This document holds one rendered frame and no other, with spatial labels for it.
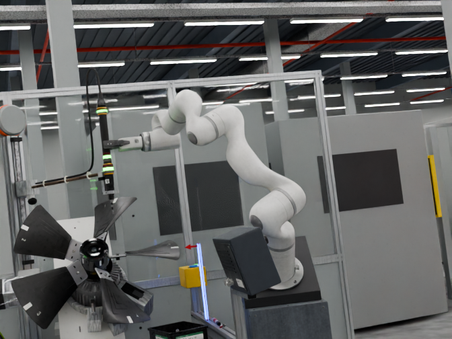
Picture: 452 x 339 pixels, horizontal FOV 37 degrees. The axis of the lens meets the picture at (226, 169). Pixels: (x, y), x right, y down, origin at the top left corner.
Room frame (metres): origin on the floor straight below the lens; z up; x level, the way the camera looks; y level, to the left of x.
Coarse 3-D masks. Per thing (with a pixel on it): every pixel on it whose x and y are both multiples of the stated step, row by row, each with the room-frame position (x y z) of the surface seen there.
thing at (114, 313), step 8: (104, 280) 2.73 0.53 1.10; (104, 288) 2.69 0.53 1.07; (112, 288) 2.73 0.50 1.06; (104, 296) 2.66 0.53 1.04; (112, 296) 2.68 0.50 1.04; (120, 296) 2.73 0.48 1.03; (104, 304) 2.63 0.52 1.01; (112, 304) 2.65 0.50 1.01; (120, 304) 2.68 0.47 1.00; (128, 304) 2.72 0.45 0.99; (104, 312) 2.60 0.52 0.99; (112, 312) 2.62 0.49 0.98; (120, 312) 2.64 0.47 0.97; (128, 312) 2.67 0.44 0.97; (136, 312) 2.71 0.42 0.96; (144, 312) 2.75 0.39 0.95; (104, 320) 2.58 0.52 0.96; (112, 320) 2.59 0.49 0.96; (120, 320) 2.61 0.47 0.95; (136, 320) 2.66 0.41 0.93; (144, 320) 2.69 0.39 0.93
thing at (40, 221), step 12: (36, 216) 2.89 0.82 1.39; (48, 216) 2.88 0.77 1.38; (36, 228) 2.88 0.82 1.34; (48, 228) 2.87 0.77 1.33; (60, 228) 2.86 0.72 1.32; (36, 240) 2.87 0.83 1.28; (48, 240) 2.86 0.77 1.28; (60, 240) 2.85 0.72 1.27; (24, 252) 2.87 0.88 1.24; (36, 252) 2.87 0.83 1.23; (48, 252) 2.86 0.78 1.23; (60, 252) 2.85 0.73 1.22
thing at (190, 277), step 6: (180, 270) 3.25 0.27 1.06; (186, 270) 3.14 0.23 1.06; (192, 270) 3.15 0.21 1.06; (198, 270) 3.16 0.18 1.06; (204, 270) 3.16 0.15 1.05; (180, 276) 3.27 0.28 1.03; (186, 276) 3.14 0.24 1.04; (192, 276) 3.15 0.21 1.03; (198, 276) 3.16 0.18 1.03; (204, 276) 3.16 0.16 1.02; (180, 282) 3.29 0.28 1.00; (186, 282) 3.14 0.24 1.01; (192, 282) 3.15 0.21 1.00; (198, 282) 3.15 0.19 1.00; (204, 282) 3.16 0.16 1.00; (186, 288) 3.14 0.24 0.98
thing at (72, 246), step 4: (72, 240) 2.85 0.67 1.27; (76, 240) 2.84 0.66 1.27; (72, 244) 2.85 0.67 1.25; (80, 244) 2.84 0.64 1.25; (68, 248) 2.85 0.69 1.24; (72, 248) 2.85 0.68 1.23; (76, 248) 2.85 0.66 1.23; (68, 252) 2.85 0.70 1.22; (72, 252) 2.85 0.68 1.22; (76, 252) 2.85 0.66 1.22; (68, 256) 2.86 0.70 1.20; (76, 256) 2.85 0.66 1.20; (72, 260) 2.85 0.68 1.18
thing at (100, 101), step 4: (100, 92) 2.85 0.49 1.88; (100, 96) 2.85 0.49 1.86; (100, 100) 2.84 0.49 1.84; (104, 100) 2.85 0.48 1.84; (100, 104) 2.84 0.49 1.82; (104, 104) 2.85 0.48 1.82; (108, 176) 2.84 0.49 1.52; (112, 176) 2.85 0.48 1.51; (108, 180) 2.84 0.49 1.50; (112, 180) 2.85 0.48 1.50; (108, 184) 2.84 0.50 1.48; (112, 184) 2.85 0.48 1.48; (108, 188) 2.84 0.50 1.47; (112, 188) 2.85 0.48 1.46; (108, 196) 2.85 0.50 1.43; (112, 196) 2.85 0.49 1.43
